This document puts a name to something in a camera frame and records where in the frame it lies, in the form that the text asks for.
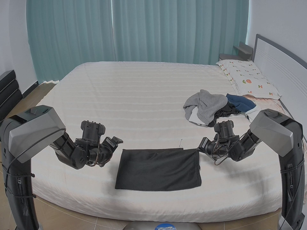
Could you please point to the white printed pillow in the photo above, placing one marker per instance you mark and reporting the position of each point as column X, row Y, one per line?
column 249, row 78

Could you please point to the grey bedside table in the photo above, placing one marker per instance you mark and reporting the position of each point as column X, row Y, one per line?
column 244, row 49

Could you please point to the pile of clothes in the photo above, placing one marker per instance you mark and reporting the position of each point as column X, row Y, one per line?
column 206, row 104

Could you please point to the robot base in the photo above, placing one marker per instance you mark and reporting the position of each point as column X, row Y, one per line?
column 144, row 227

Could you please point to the blue-green curtain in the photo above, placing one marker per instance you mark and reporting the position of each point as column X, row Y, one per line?
column 179, row 20
column 72, row 32

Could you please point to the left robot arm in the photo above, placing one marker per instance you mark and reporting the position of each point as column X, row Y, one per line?
column 33, row 133

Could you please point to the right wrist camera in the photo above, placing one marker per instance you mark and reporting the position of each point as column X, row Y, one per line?
column 205, row 145

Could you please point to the black T-shirt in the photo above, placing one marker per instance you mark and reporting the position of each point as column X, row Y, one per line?
column 156, row 169

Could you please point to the black chest of drawers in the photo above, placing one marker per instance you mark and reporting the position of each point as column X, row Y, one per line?
column 8, row 90

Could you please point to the bed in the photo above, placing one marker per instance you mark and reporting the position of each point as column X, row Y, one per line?
column 144, row 92

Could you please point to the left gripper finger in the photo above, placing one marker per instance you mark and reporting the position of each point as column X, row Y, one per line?
column 118, row 140

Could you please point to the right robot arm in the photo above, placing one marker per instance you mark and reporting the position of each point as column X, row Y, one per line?
column 273, row 133

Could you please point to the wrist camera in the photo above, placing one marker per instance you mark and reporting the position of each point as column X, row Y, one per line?
column 205, row 145
column 109, row 145

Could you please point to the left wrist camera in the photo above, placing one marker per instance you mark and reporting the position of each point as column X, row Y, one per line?
column 109, row 145

